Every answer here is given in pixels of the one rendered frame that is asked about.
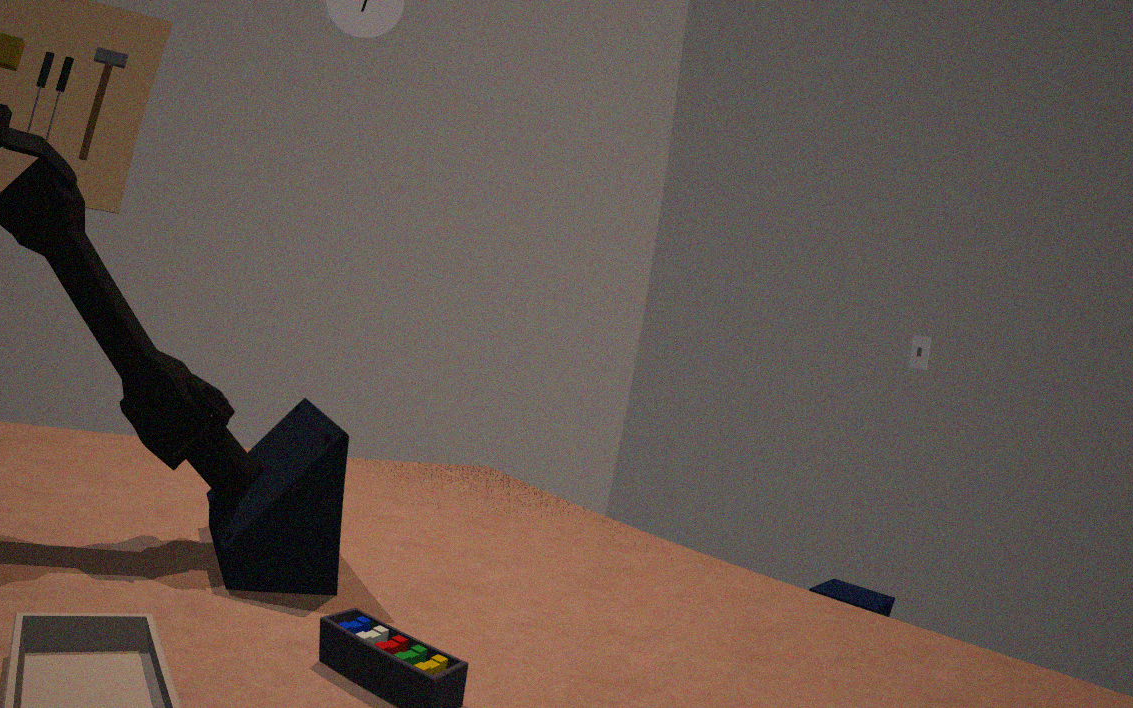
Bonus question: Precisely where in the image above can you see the green fuse with metal prongs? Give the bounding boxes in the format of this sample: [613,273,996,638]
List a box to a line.
[394,645,427,665]

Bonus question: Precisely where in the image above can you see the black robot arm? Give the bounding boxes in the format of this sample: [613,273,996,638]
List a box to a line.
[0,119,265,511]

